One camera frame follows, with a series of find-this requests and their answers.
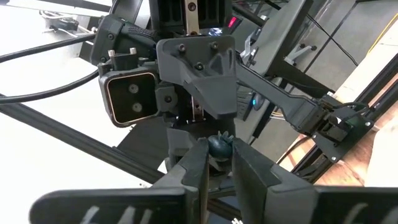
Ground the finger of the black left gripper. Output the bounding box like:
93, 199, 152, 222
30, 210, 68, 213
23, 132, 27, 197
165, 117, 237, 170
156, 34, 239, 120

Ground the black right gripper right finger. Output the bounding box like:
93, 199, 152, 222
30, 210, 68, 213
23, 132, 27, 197
232, 137, 398, 224

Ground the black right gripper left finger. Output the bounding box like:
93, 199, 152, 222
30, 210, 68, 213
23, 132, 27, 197
29, 137, 210, 224

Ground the small dark toy blueberry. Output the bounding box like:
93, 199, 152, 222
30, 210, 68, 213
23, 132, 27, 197
207, 130, 234, 162

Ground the black lit computer mouse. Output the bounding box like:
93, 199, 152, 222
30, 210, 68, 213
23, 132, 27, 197
251, 93, 265, 112

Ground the grey side desk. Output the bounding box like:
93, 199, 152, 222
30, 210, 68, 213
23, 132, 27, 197
248, 0, 315, 75

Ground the black slanted support beam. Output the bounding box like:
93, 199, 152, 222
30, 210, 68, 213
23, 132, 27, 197
0, 93, 169, 185

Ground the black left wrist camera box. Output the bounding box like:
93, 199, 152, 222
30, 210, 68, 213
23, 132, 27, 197
98, 67, 159, 128

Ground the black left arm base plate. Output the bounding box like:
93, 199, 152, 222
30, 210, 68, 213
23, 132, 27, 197
312, 107, 376, 164

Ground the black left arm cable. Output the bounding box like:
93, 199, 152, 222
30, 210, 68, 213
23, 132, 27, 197
0, 32, 100, 105

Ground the black aluminium table frame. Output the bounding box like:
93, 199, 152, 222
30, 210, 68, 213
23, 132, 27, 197
292, 52, 398, 184

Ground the yellow floor cable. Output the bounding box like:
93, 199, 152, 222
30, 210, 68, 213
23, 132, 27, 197
366, 21, 398, 56

